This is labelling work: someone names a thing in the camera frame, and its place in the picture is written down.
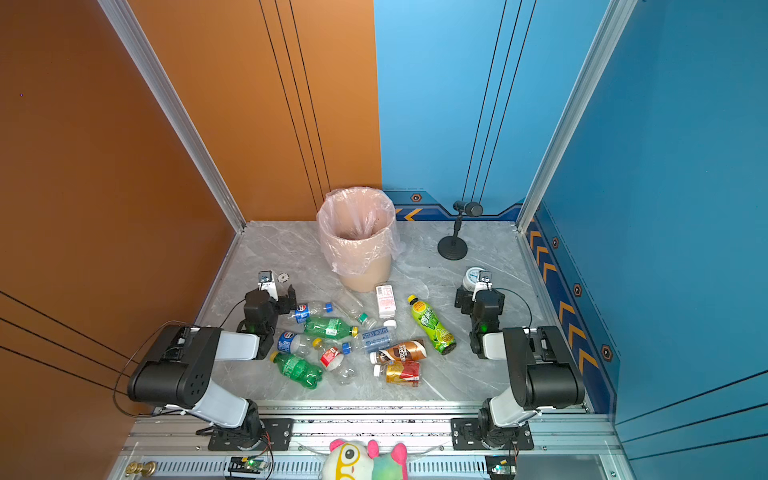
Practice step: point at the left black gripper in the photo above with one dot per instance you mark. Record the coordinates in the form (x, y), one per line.
(285, 299)

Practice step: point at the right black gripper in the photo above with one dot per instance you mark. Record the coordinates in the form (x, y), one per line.
(464, 298)

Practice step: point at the pepsi bottle yellow cap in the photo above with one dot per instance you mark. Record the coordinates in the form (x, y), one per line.
(298, 344)

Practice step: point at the yellow green tea bottle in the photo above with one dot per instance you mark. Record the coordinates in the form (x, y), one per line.
(425, 316)

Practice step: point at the brown coffee bottle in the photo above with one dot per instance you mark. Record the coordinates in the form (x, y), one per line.
(410, 350)

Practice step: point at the clear crushed bottle green cap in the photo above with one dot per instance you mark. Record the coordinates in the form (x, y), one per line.
(350, 305)

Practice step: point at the white pink carton box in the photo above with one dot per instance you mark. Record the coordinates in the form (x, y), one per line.
(386, 301)

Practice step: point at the clear water bottle blue label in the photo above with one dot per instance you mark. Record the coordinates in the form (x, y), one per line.
(369, 341)

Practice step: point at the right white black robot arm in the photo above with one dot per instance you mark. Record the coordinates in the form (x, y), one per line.
(542, 375)

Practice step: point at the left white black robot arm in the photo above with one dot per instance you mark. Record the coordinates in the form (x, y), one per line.
(176, 372)

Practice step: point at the beige bin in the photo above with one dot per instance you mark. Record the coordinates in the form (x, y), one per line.
(363, 264)

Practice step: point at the white alarm clock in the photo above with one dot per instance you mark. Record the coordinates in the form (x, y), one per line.
(470, 277)

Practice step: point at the small pepsi bottle blue cap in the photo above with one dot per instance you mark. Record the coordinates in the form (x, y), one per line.
(304, 311)

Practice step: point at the black microphone on stand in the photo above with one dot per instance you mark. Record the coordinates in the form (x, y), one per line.
(453, 247)

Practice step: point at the green sprite bottle yellow cap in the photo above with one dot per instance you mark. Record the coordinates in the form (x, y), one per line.
(329, 328)

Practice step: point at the clear bottle red label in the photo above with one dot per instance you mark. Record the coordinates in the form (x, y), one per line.
(336, 363)

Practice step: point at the red gold tea bottle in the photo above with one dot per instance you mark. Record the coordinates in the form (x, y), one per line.
(406, 373)

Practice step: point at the left green circuit board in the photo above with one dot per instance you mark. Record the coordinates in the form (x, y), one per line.
(249, 467)

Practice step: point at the green circuit board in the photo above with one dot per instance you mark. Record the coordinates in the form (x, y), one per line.
(249, 467)
(501, 468)

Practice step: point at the right green circuit board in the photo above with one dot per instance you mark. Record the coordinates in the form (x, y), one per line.
(501, 468)

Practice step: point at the plush toy colourful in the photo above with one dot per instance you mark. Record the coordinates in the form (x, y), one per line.
(350, 460)

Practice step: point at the brass knob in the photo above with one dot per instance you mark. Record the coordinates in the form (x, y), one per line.
(143, 469)

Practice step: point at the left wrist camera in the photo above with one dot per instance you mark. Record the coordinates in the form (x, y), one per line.
(266, 282)

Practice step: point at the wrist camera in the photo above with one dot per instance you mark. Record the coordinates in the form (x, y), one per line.
(266, 282)
(483, 282)

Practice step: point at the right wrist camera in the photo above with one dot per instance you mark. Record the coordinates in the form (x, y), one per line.
(483, 282)

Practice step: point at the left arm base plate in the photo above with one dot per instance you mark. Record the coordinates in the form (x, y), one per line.
(264, 434)

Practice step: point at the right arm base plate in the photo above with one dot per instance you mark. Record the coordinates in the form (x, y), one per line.
(470, 434)

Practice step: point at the aluminium rail frame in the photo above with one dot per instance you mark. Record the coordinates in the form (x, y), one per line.
(568, 444)

